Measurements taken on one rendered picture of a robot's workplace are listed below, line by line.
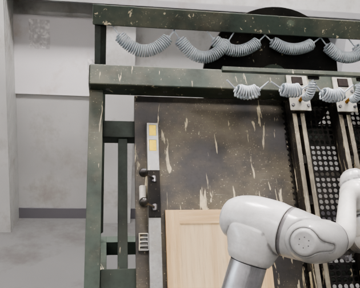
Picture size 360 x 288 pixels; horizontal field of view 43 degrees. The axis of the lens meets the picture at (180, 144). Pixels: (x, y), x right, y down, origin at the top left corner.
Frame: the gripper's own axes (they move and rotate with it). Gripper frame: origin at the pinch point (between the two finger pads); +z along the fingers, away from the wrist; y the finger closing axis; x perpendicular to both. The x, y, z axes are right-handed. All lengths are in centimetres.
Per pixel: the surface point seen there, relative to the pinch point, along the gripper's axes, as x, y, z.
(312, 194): 3.9, 23.9, 1.2
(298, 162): 8.0, 38.6, 2.6
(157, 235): 71, 8, 4
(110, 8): 91, 125, 16
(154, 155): 72, 42, 4
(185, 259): 60, -2, 7
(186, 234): 59, 8, 7
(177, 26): 56, 119, 20
